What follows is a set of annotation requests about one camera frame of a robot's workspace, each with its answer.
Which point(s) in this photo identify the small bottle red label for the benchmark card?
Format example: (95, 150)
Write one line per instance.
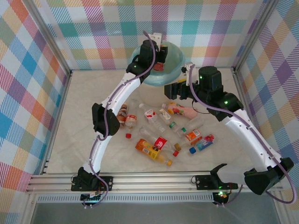
(159, 67)

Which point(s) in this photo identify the clear bottle red white label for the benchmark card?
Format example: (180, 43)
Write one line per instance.
(149, 114)

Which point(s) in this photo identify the clear bottle green label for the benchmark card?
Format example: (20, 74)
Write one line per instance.
(173, 125)

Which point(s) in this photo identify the clear bottle green cap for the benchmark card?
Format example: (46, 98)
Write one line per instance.
(195, 122)

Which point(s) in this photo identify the clear unlabelled plastic bottle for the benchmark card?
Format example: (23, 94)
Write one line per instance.
(133, 105)

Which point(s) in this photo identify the orange label bottle tan cap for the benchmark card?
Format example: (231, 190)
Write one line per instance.
(193, 135)

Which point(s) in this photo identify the small bottle orange white label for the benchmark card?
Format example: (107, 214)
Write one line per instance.
(131, 119)

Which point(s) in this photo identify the cola bottle red label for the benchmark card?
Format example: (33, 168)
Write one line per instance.
(161, 142)

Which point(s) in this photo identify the brown drink bottle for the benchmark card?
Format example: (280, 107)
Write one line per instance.
(122, 113)

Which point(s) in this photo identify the Fiji water bottle blue cap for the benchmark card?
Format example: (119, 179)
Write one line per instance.
(203, 144)

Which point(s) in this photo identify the orange juice bottle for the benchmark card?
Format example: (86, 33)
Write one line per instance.
(148, 148)

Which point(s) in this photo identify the red bottle cap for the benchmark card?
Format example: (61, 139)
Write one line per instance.
(128, 135)

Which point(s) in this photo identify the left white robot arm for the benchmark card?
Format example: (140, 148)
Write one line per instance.
(121, 93)

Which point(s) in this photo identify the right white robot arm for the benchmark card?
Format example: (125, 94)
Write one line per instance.
(245, 130)

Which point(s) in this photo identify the pink fruit print bottle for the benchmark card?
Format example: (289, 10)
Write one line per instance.
(182, 111)

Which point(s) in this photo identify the plaid fabric backdrop panel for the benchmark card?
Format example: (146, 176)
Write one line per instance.
(280, 93)
(18, 93)
(105, 23)

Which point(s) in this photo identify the small circuit board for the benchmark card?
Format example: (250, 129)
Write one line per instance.
(220, 194)
(92, 198)

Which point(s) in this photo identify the aluminium frame rail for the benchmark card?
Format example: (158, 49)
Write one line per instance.
(238, 81)
(58, 121)

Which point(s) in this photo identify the aluminium frame post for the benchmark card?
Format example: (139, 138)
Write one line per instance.
(53, 39)
(254, 35)

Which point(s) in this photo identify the wide aluminium mounting rail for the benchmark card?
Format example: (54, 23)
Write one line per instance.
(151, 183)

